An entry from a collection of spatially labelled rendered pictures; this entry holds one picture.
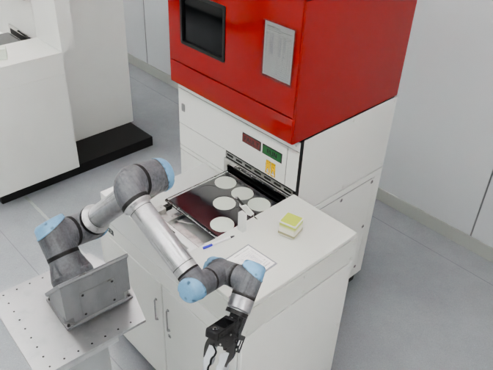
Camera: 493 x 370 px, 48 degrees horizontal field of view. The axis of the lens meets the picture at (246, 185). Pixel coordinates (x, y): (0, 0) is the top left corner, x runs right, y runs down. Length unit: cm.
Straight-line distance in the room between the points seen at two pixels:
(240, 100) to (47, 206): 206
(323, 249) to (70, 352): 97
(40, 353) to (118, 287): 33
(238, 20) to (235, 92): 31
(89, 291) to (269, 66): 107
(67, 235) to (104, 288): 23
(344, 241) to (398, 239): 166
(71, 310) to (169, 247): 51
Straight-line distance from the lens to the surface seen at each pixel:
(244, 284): 169
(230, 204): 243
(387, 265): 362
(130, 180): 174
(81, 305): 204
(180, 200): 246
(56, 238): 204
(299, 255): 211
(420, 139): 379
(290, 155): 234
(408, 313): 337
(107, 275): 202
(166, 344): 257
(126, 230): 237
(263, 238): 216
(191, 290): 163
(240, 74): 234
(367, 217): 313
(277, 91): 221
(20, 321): 217
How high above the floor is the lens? 236
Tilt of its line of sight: 35 degrees down
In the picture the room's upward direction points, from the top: 3 degrees clockwise
